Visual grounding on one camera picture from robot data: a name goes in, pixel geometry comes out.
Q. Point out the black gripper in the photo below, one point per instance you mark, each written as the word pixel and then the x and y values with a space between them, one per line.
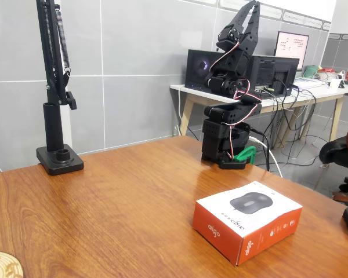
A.
pixel 241 37

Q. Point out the orange white mouse box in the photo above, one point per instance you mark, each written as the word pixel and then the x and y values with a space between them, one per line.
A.
pixel 249 214

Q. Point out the computer monitor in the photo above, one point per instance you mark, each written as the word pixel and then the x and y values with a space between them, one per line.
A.
pixel 293 46

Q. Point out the black PC case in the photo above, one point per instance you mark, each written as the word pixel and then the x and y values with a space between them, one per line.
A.
pixel 197 75

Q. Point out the green bag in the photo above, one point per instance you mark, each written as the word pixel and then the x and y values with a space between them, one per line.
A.
pixel 311 71

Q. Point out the white desk wooden legs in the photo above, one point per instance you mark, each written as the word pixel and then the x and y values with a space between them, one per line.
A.
pixel 191 93

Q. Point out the white cup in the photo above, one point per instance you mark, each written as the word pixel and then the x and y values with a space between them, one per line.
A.
pixel 335 84

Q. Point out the green table clamp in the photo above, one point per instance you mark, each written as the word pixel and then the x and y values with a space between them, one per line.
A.
pixel 248 153

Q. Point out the black office chair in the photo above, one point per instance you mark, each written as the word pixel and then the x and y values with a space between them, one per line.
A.
pixel 336 150

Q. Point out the black desk clamp base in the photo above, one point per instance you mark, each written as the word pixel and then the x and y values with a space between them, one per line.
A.
pixel 53 130

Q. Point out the round wooden coaster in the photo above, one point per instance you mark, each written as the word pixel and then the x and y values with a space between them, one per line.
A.
pixel 3 266

